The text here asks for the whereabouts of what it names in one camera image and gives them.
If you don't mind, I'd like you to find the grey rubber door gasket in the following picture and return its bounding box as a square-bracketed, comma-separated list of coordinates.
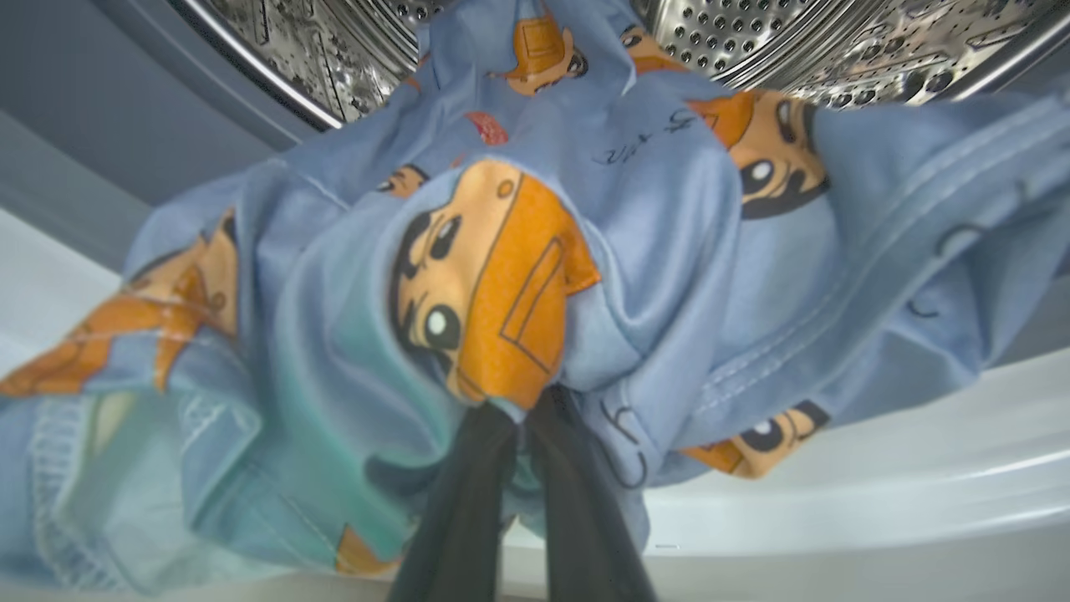
[0, 0, 335, 268]

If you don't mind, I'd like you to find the blue cartoon print garment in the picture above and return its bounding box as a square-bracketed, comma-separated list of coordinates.
[0, 0, 837, 586]
[669, 79, 1070, 482]

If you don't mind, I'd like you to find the white front-load washing machine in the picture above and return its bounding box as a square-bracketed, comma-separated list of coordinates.
[0, 209, 1070, 602]

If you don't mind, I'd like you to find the steel washing machine drum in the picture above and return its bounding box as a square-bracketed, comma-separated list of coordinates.
[167, 0, 1070, 130]

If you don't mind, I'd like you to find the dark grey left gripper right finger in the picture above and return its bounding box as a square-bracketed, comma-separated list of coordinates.
[527, 386, 659, 602]

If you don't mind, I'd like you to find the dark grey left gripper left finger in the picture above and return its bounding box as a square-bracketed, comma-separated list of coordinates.
[389, 400, 519, 602]

